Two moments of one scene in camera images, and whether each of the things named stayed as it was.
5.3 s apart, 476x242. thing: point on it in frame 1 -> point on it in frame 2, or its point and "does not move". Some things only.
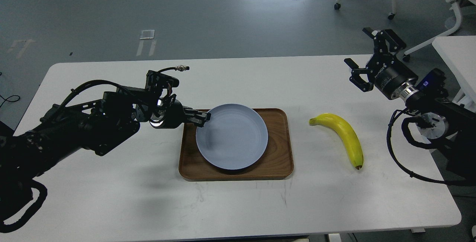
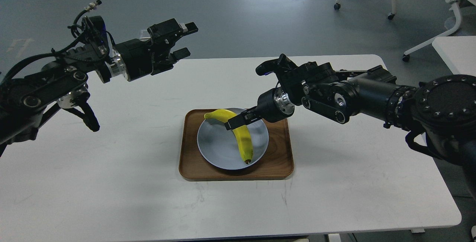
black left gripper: x=171 y=113 -> x=133 y=58
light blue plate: x=235 y=137 does not move
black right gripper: x=385 y=70 -> x=272 y=104
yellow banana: x=346 y=131 -> x=241 y=133
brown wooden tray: x=276 y=163 does not move
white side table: x=459 y=53 does not move
